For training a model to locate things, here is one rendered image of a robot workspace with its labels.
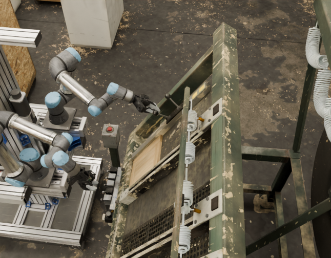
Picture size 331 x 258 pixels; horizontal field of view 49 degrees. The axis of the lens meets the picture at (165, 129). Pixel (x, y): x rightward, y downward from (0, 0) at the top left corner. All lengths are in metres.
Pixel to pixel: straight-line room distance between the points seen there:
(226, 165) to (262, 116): 2.87
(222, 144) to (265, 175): 2.34
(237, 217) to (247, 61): 3.72
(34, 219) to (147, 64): 2.44
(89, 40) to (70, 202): 2.38
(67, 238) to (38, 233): 0.25
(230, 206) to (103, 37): 3.81
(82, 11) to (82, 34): 0.35
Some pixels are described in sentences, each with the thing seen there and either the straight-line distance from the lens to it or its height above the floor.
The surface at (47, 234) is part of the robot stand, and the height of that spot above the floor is 0.23.
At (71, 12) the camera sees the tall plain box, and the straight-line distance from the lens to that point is 4.86.
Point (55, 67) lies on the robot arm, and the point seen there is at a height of 1.65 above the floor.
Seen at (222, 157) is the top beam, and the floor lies 1.95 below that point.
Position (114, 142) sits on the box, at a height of 0.85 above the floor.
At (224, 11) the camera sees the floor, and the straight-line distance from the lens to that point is 5.83.
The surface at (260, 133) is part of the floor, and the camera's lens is 4.21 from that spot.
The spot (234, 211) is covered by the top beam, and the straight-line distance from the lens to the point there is 1.46.
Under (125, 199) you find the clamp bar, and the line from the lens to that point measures 2.56.
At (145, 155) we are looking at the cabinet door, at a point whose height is 1.07.
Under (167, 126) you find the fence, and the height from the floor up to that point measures 1.34.
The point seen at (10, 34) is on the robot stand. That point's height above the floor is 2.03.
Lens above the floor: 3.23
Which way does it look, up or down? 52 degrees down
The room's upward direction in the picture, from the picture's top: 1 degrees clockwise
